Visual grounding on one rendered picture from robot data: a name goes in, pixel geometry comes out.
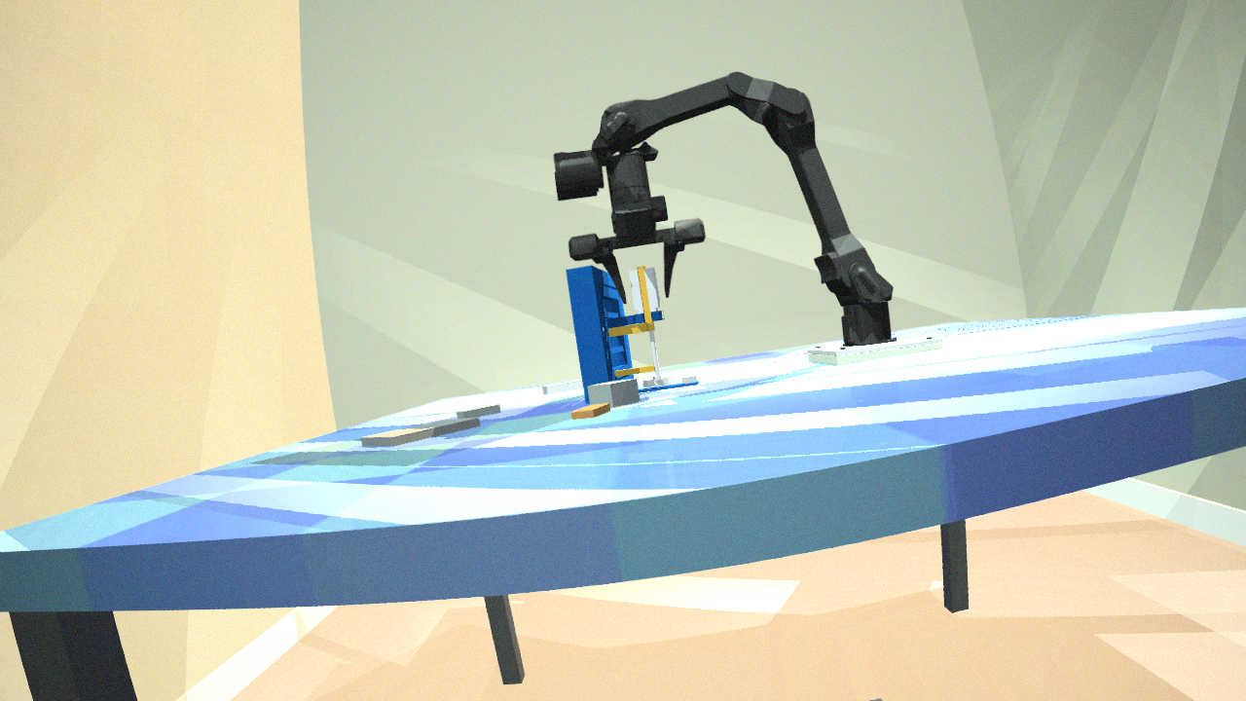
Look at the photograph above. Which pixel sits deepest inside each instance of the orange flat block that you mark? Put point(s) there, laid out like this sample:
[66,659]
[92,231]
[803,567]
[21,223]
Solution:
[590,412]

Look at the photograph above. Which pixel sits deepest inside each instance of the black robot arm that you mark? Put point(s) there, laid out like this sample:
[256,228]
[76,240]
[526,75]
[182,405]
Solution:
[845,267]

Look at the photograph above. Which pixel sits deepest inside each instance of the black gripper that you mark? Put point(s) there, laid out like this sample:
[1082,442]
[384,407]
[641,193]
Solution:
[589,246]

